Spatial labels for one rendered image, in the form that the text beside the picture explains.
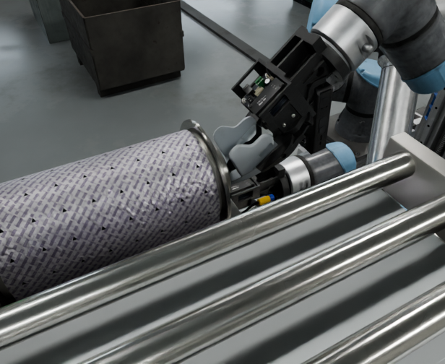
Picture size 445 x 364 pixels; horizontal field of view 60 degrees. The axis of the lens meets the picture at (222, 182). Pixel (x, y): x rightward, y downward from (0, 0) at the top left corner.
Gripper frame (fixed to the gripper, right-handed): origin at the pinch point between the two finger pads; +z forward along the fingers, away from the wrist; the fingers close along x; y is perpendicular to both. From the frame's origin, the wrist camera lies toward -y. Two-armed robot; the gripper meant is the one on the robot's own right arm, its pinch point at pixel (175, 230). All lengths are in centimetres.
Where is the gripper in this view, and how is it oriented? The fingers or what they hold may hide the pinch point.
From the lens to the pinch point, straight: 65.4
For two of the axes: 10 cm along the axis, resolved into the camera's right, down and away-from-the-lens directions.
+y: 0.0, -7.3, -6.8
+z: -8.9, 3.1, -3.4
